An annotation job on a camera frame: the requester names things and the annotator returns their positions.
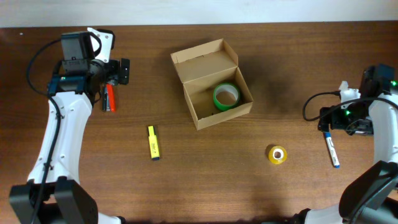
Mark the blue white marker pen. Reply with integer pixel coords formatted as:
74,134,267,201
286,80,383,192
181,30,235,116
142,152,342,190
323,132,340,169

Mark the cardboard box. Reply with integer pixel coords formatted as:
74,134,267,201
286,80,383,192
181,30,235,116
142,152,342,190
170,39,254,130

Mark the yellow tape roll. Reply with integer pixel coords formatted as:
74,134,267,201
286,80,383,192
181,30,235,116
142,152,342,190
268,146,287,165

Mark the yellow highlighter marker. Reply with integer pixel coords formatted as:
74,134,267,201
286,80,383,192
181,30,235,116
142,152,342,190
147,126,160,161

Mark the green tape roll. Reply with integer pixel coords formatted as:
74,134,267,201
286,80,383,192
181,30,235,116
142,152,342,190
213,83,241,111

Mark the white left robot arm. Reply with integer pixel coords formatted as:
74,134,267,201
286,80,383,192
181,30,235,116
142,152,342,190
9,27,130,223

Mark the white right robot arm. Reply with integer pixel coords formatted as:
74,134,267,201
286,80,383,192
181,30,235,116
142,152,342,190
288,93,397,223

